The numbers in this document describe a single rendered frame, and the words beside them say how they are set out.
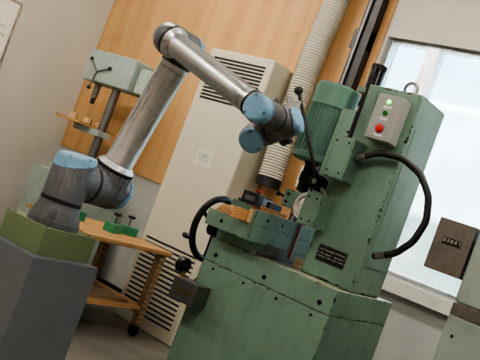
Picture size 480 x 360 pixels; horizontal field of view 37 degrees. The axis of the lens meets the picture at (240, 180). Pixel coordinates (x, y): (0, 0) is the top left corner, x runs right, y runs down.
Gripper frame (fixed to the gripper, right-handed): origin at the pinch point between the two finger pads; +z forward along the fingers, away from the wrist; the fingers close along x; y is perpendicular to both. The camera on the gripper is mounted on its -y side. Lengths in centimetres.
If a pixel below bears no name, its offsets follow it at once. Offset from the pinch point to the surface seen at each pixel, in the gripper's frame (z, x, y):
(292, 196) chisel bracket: -4.8, 12.1, -30.7
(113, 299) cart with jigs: 43, 166, -66
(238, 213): -36.0, 17.9, -19.5
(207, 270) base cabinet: -34, 43, -37
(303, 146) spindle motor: 1.4, 0.9, -16.0
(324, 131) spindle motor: 4.6, -8.1, -14.5
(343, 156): -16.4, -18.8, -20.0
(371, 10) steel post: 179, 2, 0
